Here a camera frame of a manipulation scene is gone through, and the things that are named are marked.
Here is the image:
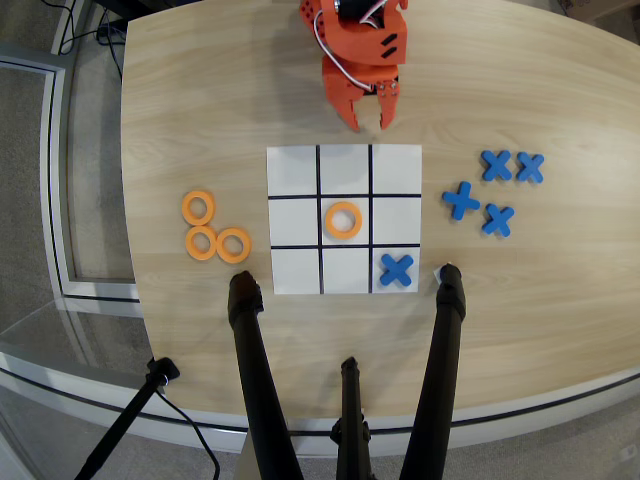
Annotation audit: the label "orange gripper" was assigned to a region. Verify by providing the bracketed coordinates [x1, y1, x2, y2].
[320, 53, 402, 133]

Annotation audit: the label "orange ring piece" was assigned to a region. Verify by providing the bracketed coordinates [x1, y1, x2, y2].
[181, 190, 218, 227]
[324, 200, 364, 239]
[215, 227, 252, 265]
[184, 225, 219, 262]

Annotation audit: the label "blue cross piece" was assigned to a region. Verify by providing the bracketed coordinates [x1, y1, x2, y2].
[441, 181, 482, 222]
[514, 152, 546, 185]
[481, 203, 516, 238]
[480, 149, 514, 183]
[378, 253, 417, 290]

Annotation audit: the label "white tic-tac-toe grid sheet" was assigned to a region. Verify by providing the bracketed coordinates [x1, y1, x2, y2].
[266, 144, 424, 296]

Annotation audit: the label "short black tripod leg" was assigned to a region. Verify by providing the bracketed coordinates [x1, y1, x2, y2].
[329, 355, 374, 480]

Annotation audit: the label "white framed glass panel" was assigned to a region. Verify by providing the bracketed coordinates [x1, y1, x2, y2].
[0, 43, 147, 314]

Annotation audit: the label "thin black stand pole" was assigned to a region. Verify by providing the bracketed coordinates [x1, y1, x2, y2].
[73, 356, 182, 480]

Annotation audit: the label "black floor cables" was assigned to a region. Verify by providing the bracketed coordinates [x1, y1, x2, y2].
[51, 0, 127, 76]

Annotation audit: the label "black cable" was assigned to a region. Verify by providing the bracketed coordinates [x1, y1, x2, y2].
[153, 388, 222, 480]

